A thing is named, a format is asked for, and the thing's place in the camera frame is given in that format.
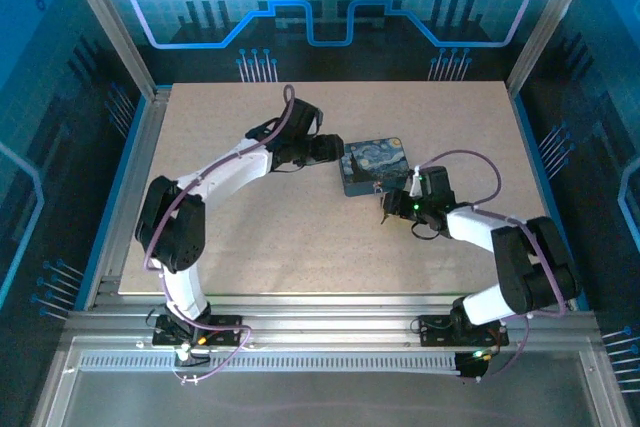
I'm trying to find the aluminium table side rail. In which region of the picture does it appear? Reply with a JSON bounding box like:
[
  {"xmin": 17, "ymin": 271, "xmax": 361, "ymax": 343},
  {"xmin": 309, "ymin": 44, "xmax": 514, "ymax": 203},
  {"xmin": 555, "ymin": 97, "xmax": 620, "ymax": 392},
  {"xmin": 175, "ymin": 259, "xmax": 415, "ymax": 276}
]
[{"xmin": 82, "ymin": 86, "xmax": 174, "ymax": 311}]

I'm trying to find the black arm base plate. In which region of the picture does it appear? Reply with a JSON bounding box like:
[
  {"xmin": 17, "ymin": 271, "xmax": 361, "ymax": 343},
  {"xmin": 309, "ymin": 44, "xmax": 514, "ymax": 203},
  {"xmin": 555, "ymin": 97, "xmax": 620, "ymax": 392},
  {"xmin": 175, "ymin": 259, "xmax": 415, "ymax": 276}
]
[
  {"xmin": 151, "ymin": 314, "xmax": 244, "ymax": 348},
  {"xmin": 417, "ymin": 314, "xmax": 511, "ymax": 348}
]

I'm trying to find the purple cable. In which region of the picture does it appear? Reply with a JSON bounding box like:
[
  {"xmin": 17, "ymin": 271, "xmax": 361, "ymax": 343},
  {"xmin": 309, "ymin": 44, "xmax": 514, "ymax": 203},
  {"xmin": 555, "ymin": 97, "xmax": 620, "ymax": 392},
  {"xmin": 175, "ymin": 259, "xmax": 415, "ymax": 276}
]
[
  {"xmin": 142, "ymin": 84, "xmax": 297, "ymax": 387},
  {"xmin": 413, "ymin": 148, "xmax": 571, "ymax": 378}
]

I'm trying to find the starry night print tin box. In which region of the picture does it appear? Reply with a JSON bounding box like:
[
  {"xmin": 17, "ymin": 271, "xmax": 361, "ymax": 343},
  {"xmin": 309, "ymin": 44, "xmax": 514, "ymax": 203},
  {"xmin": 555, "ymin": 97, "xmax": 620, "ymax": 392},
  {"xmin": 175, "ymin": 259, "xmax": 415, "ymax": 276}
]
[{"xmin": 338, "ymin": 135, "xmax": 412, "ymax": 198}]

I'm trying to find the slotted grey cable duct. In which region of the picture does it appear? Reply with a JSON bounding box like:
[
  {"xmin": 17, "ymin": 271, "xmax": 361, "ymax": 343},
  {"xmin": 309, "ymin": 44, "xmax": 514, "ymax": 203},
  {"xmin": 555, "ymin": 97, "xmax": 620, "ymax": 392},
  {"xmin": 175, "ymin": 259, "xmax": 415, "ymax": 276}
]
[{"xmin": 77, "ymin": 350, "xmax": 484, "ymax": 377}]

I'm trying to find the aluminium table front beam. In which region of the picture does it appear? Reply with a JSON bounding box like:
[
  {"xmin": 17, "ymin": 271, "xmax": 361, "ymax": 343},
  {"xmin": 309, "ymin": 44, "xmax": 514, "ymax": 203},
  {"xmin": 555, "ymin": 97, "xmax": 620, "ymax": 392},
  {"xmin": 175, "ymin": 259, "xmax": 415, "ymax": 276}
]
[{"xmin": 62, "ymin": 291, "xmax": 604, "ymax": 346}]

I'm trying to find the aluminium frame post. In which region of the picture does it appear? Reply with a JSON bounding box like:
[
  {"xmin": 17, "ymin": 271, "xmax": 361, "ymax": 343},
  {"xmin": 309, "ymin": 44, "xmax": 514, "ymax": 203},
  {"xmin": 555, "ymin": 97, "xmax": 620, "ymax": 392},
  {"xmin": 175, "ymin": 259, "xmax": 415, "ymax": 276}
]
[
  {"xmin": 54, "ymin": 0, "xmax": 174, "ymax": 103},
  {"xmin": 504, "ymin": 0, "xmax": 605, "ymax": 98}
]

